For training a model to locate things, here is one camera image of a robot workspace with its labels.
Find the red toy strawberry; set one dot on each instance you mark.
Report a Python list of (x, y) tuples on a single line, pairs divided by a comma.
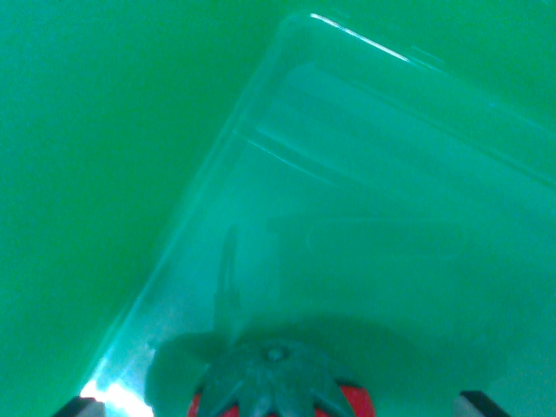
[(278, 382)]

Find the green plastic bin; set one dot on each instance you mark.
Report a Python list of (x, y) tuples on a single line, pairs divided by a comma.
[(347, 195)]

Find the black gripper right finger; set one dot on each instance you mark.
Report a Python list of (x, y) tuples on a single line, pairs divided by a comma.
[(473, 407)]

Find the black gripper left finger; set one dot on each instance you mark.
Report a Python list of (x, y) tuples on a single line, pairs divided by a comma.
[(80, 408)]

